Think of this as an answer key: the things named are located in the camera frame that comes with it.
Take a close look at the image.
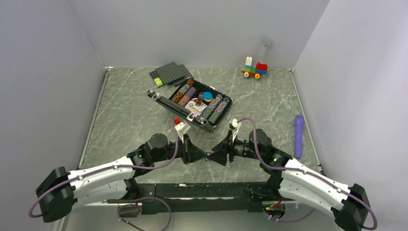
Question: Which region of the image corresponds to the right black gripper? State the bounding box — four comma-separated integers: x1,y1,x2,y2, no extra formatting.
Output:
207,129,263,166

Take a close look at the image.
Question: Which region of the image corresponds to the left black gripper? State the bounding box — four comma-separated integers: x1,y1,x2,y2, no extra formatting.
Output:
153,134,207,165

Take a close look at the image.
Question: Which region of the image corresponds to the aluminium poker case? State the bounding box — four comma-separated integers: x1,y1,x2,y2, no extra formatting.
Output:
147,78,233,133

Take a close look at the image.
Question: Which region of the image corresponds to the triangular all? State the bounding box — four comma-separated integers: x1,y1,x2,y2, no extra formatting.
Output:
192,98,204,106

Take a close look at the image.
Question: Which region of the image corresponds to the blue round plastic disc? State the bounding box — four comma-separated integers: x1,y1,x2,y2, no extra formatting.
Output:
204,92,213,100

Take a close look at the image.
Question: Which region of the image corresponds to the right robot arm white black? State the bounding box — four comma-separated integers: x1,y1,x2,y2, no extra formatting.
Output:
207,128,370,231

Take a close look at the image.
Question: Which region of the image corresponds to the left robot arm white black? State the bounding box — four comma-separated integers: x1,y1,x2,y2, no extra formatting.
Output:
29,133,206,223

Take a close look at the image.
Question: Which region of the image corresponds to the green blue chip row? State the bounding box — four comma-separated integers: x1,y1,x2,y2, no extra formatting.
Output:
208,97,230,125

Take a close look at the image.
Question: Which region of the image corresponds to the playing card deck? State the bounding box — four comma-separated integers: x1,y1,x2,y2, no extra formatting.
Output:
184,101,207,116

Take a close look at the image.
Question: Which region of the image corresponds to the red pink chip row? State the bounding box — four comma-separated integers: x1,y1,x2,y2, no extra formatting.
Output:
178,95,190,107

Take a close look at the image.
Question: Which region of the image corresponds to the purple chip row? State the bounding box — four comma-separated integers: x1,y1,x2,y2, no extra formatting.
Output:
184,87,196,99

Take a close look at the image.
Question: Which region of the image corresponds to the orange brown chip row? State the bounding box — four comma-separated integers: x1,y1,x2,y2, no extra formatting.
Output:
170,78,194,103

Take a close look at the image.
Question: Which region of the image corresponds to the purple toy microphone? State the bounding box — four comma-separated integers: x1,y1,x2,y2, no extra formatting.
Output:
293,115,305,159

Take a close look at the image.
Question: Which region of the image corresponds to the yellow-green lego brick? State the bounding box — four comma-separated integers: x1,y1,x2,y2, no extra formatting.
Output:
154,77,164,87

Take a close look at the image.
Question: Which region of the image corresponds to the dark grey lego baseplate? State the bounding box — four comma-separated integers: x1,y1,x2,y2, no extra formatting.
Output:
149,62,193,86

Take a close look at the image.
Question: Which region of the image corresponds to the colourful lego train toy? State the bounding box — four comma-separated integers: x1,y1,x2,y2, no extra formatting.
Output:
241,56,268,79

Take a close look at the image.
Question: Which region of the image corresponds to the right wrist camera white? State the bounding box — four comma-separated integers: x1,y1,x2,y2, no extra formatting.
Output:
229,118,241,143

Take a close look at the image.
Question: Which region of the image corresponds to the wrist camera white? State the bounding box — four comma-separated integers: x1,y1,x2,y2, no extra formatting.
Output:
229,118,241,143
174,117,191,142

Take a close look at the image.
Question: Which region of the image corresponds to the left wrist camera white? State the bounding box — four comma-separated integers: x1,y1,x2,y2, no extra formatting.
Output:
174,117,191,142

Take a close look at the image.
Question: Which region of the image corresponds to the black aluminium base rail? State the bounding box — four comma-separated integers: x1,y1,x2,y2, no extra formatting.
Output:
57,181,341,220

